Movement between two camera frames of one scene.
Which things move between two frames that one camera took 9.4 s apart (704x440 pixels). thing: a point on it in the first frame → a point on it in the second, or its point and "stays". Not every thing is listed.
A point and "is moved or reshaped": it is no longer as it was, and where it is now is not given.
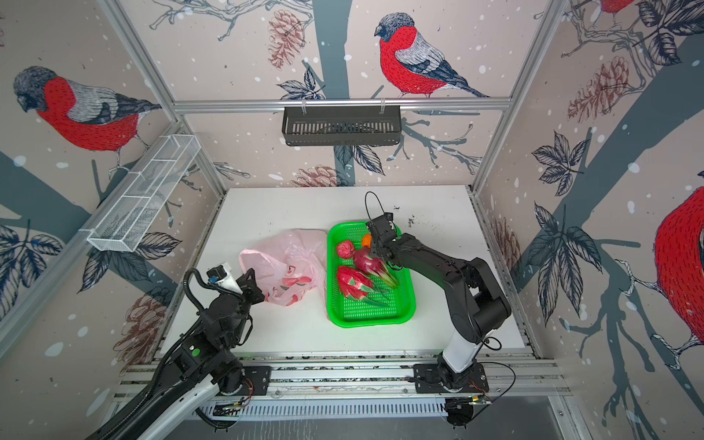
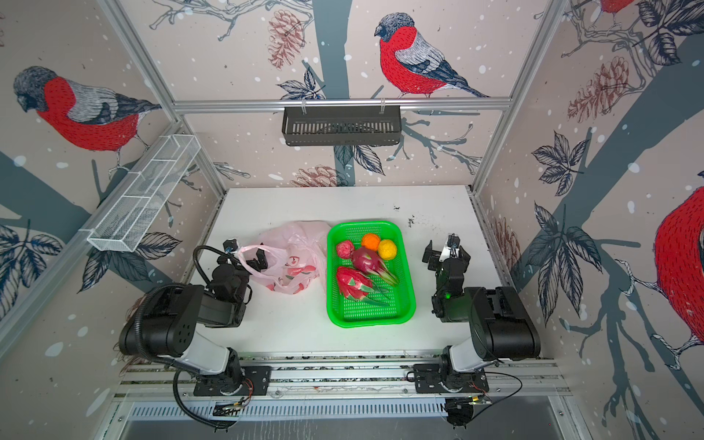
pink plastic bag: x=289 y=266 is moved or reshaped
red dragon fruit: x=356 y=286 stays
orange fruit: x=367 y=240 stays
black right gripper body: x=377 y=247 → x=442 y=271
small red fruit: x=345 y=249 stays
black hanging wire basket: x=341 y=127 stays
